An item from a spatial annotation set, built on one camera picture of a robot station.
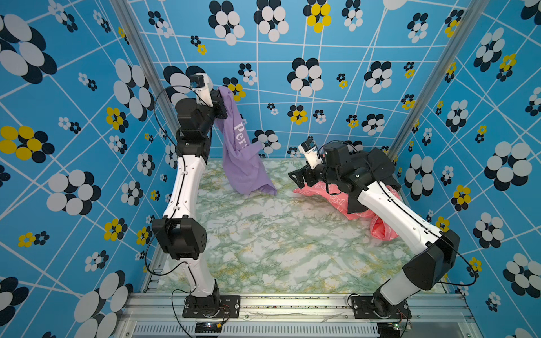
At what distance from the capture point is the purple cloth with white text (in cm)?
75

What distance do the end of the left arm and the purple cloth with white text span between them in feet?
0.08

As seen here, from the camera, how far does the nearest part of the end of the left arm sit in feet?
1.76
